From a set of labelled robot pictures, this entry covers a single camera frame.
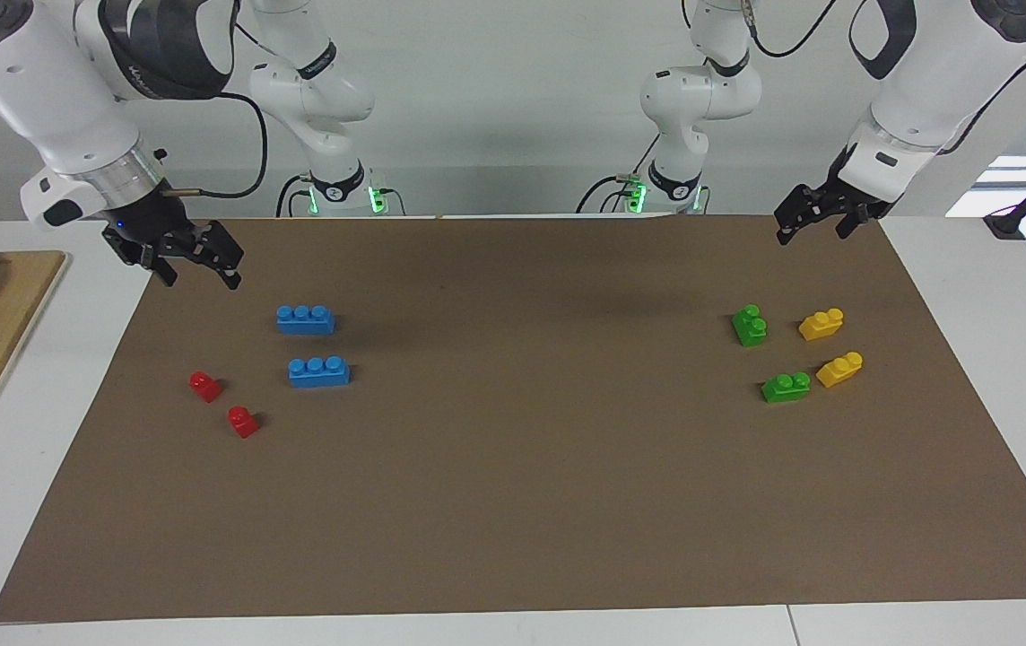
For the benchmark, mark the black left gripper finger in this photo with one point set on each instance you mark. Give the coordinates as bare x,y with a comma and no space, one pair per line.
795,215
852,220

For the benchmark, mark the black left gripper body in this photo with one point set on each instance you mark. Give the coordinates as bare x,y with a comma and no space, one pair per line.
840,193

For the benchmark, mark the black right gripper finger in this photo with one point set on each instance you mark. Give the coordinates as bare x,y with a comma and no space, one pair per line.
163,269
226,256

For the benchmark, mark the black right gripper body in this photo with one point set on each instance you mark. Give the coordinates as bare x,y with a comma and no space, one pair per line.
154,233

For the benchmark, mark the green two-stud toy block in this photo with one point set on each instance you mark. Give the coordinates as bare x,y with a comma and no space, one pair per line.
786,388
750,327

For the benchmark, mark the blue three-stud toy block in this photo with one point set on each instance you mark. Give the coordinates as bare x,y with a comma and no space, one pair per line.
305,321
319,373

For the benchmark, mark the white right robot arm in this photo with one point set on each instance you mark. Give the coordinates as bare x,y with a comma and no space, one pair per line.
47,99

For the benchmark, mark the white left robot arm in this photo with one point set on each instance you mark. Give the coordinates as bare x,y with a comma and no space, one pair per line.
934,81

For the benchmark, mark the yellow two-stud toy block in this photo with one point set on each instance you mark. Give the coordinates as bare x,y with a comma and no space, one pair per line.
821,325
839,370

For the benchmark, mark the red single-stud toy block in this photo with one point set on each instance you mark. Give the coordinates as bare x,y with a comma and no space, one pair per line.
205,387
243,422

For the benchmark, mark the brown paper table mat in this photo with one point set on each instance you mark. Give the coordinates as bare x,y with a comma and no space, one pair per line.
513,502

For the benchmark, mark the white wall socket box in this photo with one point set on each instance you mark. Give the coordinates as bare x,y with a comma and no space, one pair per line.
78,197

